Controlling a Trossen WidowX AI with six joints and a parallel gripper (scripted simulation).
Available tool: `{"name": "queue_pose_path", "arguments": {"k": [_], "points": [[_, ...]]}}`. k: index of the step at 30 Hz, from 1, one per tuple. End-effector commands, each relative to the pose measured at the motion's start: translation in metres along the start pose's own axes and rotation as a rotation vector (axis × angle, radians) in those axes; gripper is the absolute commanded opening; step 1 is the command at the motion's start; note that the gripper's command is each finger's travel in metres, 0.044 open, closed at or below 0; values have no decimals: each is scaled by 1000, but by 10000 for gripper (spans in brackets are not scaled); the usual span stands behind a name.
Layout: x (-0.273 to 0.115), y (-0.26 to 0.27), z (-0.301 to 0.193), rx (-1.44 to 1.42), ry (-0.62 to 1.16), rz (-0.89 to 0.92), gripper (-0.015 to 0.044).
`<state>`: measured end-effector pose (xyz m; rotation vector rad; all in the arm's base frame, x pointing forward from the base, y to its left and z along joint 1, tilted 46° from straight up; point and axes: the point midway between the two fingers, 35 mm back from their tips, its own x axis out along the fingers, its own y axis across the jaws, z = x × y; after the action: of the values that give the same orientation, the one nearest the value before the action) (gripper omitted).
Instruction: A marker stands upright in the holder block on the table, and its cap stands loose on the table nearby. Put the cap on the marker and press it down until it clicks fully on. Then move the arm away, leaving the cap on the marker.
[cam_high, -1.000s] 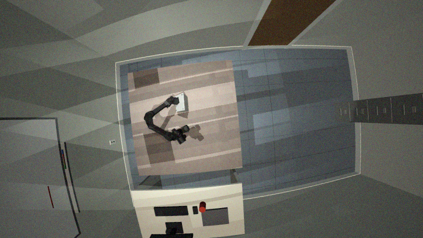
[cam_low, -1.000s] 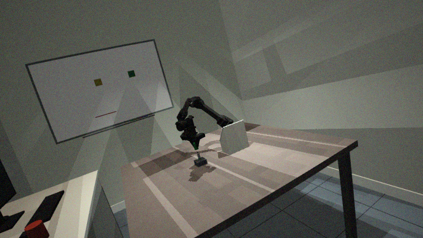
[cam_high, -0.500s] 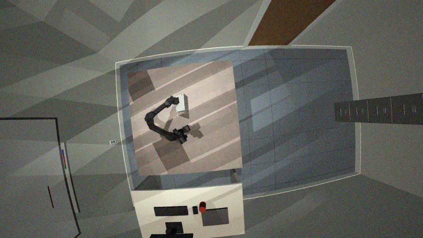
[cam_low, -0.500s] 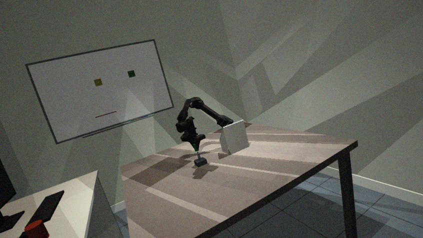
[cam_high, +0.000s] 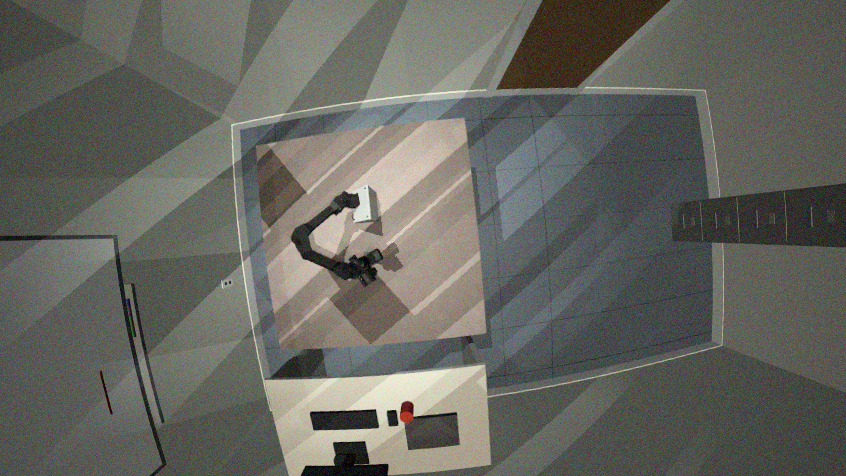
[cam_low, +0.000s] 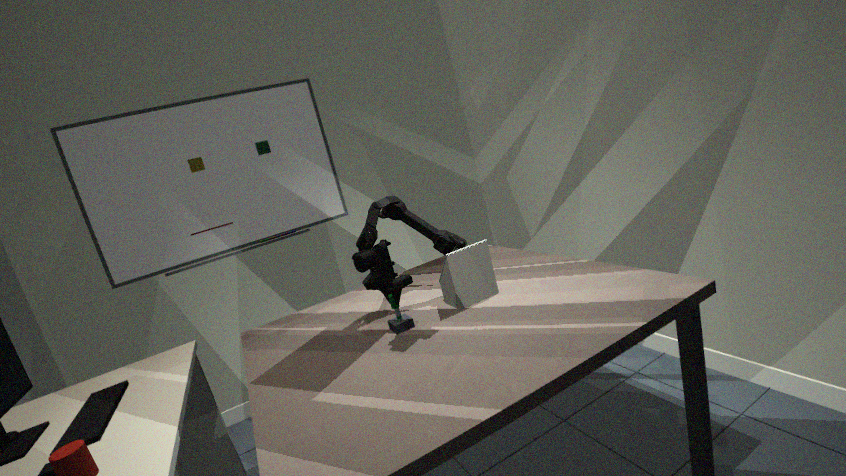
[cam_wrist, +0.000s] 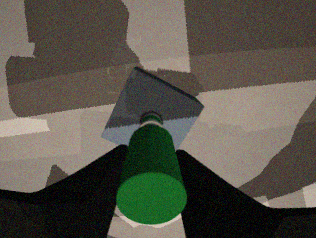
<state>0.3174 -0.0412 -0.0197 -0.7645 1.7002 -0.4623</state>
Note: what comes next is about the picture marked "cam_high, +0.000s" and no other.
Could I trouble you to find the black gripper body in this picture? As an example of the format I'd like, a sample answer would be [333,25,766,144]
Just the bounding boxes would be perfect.
[361,249,383,269]

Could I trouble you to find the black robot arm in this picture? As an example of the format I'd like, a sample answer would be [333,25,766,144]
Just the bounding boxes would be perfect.
[291,191,377,287]

